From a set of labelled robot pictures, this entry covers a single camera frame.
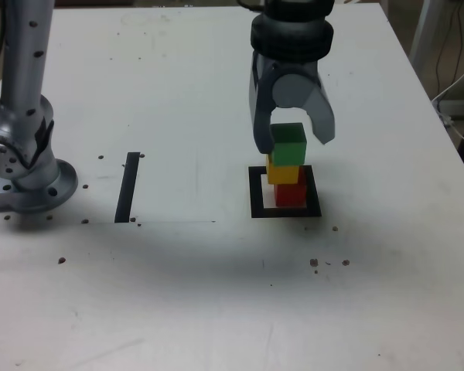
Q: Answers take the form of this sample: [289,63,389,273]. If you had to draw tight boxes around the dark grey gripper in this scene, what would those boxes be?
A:
[247,50,337,156]

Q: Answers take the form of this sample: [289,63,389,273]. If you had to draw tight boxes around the green cube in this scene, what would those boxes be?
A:
[269,122,308,166]

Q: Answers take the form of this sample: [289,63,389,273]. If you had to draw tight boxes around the yellow cube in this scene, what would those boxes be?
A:
[265,153,301,185]

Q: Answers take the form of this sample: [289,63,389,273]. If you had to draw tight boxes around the red cube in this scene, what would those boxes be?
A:
[274,169,309,207]

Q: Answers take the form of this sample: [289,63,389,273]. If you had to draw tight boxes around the black tape square outline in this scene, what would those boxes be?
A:
[248,165,322,220]

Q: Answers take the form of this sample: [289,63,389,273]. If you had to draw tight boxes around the black tape strip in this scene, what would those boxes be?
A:
[114,151,142,224]

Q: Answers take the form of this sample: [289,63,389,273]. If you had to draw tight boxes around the white metal post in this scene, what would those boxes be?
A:
[408,0,442,67]

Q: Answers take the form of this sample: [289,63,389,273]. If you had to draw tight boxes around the white cable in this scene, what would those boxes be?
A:
[431,56,464,145]

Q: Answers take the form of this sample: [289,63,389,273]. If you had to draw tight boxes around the thin black hanging cable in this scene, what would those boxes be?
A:
[435,0,464,97]

